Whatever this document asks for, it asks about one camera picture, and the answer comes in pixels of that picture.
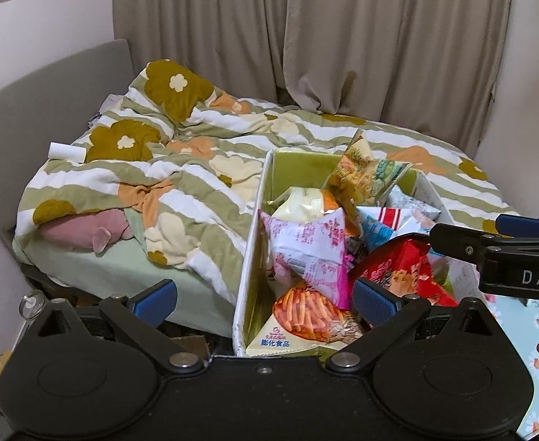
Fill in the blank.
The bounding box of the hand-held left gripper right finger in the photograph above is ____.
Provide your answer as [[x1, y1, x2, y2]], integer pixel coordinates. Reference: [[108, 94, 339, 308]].
[[326, 277, 496, 374]]

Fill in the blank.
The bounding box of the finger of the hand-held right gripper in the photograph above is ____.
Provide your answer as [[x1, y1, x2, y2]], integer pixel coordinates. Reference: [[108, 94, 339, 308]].
[[495, 213, 539, 242], [427, 222, 487, 266]]

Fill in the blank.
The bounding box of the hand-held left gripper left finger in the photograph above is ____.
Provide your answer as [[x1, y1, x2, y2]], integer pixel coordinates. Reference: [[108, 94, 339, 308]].
[[37, 278, 205, 374]]

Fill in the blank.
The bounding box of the red fries snack packet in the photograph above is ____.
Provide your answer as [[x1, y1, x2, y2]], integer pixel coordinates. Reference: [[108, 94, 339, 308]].
[[347, 233, 459, 309]]

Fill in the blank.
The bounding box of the green cardboard box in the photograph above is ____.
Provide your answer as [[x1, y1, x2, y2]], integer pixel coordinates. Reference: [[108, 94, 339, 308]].
[[231, 144, 482, 360]]

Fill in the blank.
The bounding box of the green bed sheet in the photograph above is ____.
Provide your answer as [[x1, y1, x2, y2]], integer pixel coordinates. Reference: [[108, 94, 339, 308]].
[[14, 233, 239, 337]]

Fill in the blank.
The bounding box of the silver snack packet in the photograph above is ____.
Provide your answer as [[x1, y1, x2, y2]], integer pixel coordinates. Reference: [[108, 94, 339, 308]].
[[383, 190, 443, 224]]

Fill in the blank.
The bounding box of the light blue floral cloth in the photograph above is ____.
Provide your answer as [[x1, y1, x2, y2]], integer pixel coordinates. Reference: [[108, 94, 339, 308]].
[[480, 290, 539, 438]]

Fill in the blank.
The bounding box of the brown cardboard piece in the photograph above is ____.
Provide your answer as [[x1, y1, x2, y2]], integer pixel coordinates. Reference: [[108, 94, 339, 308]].
[[170, 334, 210, 360]]

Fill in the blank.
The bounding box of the orange sticks snack packet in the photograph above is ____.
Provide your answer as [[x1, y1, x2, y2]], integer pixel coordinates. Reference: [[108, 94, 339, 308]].
[[245, 284, 372, 359]]

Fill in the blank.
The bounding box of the red white striped snack packet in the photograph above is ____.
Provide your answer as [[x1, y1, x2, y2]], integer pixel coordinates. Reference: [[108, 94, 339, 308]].
[[356, 206, 436, 250]]

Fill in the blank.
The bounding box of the pink white snack packet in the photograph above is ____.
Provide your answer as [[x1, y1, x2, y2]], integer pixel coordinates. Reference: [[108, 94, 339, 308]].
[[257, 207, 358, 312]]

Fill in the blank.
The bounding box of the pink plush toy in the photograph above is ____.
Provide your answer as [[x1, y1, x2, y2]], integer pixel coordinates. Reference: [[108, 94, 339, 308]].
[[39, 208, 135, 254]]

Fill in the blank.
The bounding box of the green yellow snack packet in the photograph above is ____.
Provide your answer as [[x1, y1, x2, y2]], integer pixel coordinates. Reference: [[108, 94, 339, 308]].
[[326, 128, 413, 208]]

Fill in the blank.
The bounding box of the floral striped blanket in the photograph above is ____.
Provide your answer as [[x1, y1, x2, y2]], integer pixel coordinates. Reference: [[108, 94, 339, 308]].
[[11, 58, 524, 328]]

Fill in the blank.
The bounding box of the cream snack packet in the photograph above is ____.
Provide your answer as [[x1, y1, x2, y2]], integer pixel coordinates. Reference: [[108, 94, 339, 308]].
[[271, 186, 340, 224]]

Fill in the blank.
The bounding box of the clear glass jar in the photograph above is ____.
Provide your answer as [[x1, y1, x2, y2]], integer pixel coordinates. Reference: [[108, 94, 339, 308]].
[[17, 291, 48, 328]]

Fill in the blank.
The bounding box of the white paper roll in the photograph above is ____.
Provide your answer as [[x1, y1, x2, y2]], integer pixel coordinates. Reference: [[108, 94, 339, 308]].
[[48, 142, 88, 165]]

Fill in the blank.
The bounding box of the grey bed headboard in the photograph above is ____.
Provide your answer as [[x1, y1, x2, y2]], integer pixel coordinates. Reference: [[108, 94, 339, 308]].
[[0, 39, 135, 259]]

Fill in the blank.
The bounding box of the beige curtain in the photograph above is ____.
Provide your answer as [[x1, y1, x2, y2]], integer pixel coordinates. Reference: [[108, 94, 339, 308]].
[[112, 0, 515, 155]]

